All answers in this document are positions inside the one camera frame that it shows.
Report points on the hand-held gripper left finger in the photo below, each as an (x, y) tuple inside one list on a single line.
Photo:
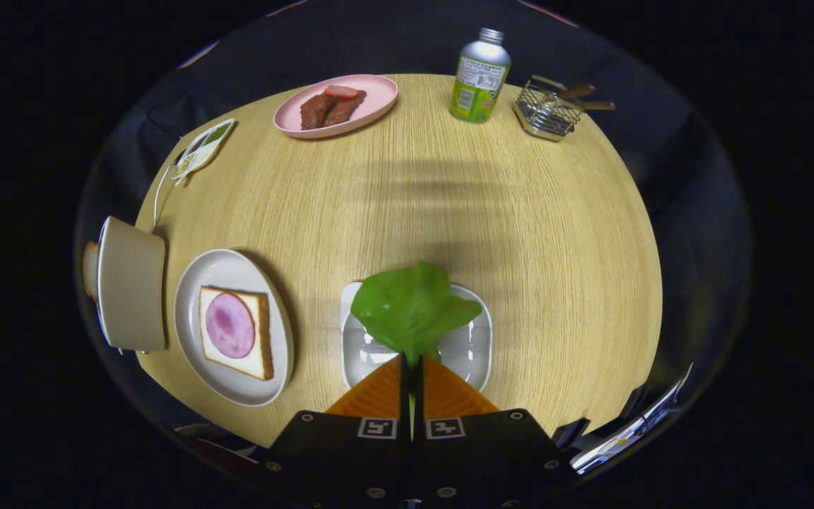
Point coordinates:
[(350, 452)]

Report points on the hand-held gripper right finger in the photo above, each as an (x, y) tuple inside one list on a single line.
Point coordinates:
[(478, 452)]

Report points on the green lettuce leaf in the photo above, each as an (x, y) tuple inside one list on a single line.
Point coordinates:
[(407, 304)]

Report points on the toasted bread slice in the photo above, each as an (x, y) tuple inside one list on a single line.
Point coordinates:
[(90, 268)]

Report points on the small white square plate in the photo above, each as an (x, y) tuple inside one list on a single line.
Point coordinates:
[(467, 346)]

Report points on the white bread slice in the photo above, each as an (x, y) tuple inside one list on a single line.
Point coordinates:
[(253, 364)]

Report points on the pink ham slice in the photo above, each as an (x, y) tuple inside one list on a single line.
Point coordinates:
[(230, 325)]

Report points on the round white plate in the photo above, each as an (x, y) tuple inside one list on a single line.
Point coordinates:
[(223, 272)]

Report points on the white toaster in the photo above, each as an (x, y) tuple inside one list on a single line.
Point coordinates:
[(131, 283)]

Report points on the white divided dish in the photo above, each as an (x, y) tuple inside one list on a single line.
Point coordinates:
[(198, 159)]

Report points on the pile of yellow beans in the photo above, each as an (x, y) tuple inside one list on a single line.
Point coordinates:
[(182, 167)]

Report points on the pile of dark brown beans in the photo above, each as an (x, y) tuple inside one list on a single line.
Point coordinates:
[(195, 145)]

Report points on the pile of green beans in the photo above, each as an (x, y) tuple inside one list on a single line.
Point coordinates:
[(217, 133)]

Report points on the red meat slice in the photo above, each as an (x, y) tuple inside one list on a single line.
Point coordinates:
[(340, 92)]

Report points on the pink plate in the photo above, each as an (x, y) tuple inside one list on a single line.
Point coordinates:
[(379, 92)]

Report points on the metal bottle with green label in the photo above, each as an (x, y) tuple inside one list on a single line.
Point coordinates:
[(479, 78)]

